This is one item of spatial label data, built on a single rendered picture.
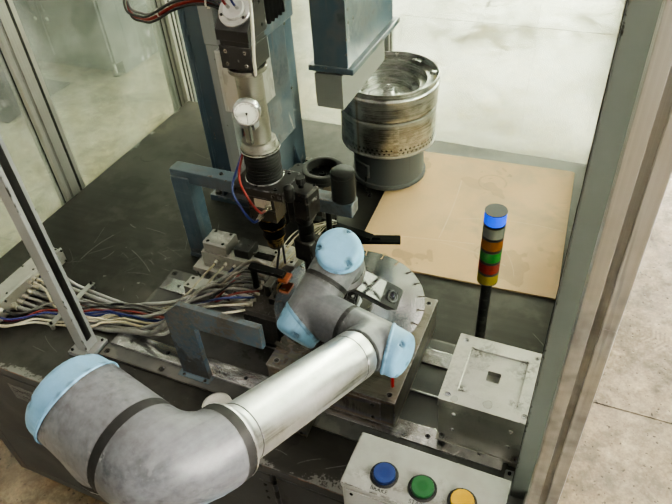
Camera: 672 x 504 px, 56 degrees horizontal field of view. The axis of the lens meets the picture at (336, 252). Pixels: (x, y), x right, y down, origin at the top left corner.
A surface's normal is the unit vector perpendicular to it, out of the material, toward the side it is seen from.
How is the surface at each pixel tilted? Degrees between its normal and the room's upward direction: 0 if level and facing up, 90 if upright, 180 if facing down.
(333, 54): 90
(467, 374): 0
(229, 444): 43
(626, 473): 0
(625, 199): 90
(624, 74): 90
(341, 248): 32
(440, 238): 0
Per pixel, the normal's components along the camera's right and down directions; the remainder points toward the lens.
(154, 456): 0.18, -0.36
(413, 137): 0.44, 0.57
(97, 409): -0.16, -0.65
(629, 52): -0.39, 0.62
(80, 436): -0.43, -0.23
